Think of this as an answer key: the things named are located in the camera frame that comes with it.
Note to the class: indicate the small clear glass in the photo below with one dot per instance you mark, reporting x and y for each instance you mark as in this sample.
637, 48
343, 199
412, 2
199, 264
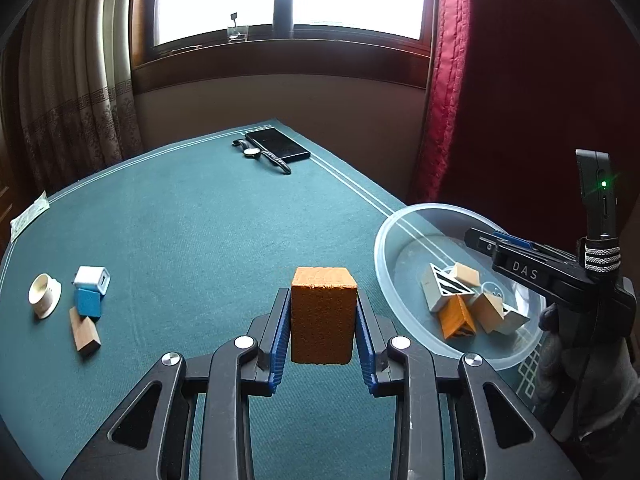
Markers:
238, 34

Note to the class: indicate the black smartphone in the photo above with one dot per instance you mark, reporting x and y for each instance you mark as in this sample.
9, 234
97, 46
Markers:
277, 144

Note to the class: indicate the orange wooden block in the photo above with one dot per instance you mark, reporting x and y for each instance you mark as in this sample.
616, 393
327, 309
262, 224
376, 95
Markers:
322, 320

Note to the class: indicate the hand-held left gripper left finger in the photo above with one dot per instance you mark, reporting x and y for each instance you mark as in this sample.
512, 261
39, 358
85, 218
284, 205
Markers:
282, 345

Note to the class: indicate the clear plastic bowl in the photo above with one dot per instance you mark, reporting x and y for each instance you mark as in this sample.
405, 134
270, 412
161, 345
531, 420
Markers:
410, 260

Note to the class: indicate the orange striped triangular block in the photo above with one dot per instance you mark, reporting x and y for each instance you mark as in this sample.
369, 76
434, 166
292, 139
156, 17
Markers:
452, 322

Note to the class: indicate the beige tape roll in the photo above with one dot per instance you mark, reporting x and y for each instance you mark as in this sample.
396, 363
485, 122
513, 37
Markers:
42, 292

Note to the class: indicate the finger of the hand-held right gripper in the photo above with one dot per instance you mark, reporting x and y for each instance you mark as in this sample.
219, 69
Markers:
525, 270
510, 238

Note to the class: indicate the beige patterned curtain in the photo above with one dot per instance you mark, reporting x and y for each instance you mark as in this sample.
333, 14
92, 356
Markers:
75, 85

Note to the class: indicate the blue triangular block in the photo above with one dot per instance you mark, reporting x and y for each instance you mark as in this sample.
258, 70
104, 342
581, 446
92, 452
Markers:
89, 305

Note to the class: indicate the black wristwatch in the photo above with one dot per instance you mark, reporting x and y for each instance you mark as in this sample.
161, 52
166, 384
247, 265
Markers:
252, 151

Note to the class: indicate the red curtain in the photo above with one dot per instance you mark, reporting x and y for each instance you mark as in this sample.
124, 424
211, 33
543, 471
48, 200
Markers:
500, 85

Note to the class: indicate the white zebra striped triangular block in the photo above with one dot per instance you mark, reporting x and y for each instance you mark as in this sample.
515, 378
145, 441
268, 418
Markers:
447, 285

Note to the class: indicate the white charger plug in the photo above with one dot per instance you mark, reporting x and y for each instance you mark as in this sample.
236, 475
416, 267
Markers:
90, 277

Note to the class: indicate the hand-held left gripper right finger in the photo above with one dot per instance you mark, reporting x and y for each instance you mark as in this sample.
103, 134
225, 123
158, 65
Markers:
364, 350

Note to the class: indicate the paper sheet on table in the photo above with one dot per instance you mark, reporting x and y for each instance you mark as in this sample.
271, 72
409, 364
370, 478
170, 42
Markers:
27, 216

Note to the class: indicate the brown wooden block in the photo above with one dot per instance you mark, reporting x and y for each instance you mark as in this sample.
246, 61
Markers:
86, 337

